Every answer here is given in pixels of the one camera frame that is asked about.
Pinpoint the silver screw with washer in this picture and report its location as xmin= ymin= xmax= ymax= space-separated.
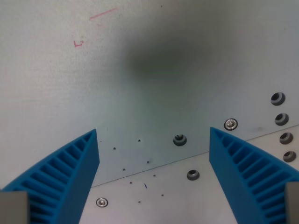
xmin=95 ymin=197 xmax=109 ymax=208
xmin=224 ymin=118 xmax=239 ymax=130

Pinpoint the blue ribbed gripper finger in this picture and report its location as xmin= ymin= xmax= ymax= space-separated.
xmin=209 ymin=126 xmax=299 ymax=224
xmin=0 ymin=128 xmax=100 ymax=224

